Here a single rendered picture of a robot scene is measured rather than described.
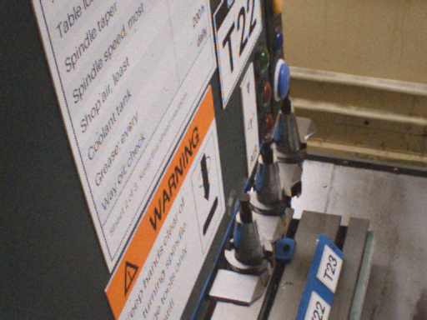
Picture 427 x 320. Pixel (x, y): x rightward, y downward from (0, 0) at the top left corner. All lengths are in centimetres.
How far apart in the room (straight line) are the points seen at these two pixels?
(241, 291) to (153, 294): 55
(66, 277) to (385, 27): 116
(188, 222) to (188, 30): 11
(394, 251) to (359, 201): 14
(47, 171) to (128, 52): 7
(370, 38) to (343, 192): 38
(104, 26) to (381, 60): 117
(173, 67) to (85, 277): 12
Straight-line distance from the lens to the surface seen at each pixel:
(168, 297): 40
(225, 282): 93
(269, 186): 98
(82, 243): 29
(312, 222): 142
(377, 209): 157
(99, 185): 29
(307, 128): 114
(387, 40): 140
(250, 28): 49
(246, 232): 90
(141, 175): 33
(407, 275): 153
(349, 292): 131
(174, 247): 40
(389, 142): 156
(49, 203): 26
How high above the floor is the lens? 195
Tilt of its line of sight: 42 degrees down
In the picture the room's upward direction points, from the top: 7 degrees counter-clockwise
